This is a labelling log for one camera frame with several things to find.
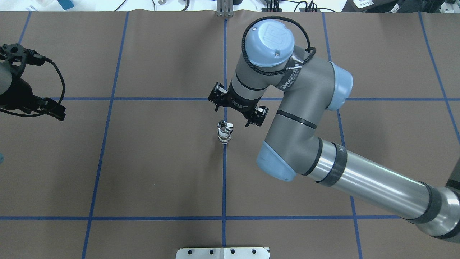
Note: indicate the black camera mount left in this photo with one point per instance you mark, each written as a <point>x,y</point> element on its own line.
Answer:
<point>14,58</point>

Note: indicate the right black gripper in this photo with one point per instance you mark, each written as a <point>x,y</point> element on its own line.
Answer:
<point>237,102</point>

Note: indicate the small metal pipe fitting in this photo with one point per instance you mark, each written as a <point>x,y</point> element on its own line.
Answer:
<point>225,126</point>

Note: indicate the aluminium frame post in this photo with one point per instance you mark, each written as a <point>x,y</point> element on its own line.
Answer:
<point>224,8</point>

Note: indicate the white PPR valve with metal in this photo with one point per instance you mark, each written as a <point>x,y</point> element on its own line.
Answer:
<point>224,134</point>

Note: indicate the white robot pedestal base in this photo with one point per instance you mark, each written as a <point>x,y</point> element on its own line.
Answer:
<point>224,253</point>

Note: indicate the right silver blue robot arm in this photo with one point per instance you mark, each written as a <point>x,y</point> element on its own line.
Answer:
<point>276,51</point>

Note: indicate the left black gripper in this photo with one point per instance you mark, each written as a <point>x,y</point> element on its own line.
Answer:
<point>16,92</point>

